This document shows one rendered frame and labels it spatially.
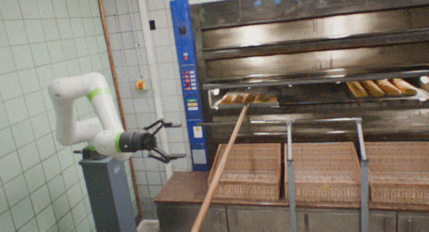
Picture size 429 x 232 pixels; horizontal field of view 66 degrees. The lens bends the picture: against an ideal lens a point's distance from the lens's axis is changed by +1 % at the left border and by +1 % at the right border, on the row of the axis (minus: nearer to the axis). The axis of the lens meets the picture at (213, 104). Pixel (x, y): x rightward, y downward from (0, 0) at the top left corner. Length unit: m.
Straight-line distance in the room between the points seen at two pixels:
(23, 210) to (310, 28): 2.37
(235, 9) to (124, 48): 1.07
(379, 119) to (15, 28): 2.70
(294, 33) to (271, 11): 0.25
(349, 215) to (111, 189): 1.66
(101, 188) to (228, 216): 1.04
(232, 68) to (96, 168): 1.37
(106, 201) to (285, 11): 1.92
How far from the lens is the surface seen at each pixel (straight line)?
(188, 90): 2.95
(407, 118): 3.03
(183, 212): 2.83
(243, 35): 2.80
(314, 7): 2.78
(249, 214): 2.70
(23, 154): 2.40
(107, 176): 2.19
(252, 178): 2.96
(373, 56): 2.85
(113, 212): 2.31
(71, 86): 1.81
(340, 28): 2.78
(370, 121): 2.97
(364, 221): 2.64
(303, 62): 2.79
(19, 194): 2.41
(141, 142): 1.43
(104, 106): 1.73
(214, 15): 2.85
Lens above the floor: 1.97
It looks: 15 degrees down
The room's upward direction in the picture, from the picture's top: 7 degrees counter-clockwise
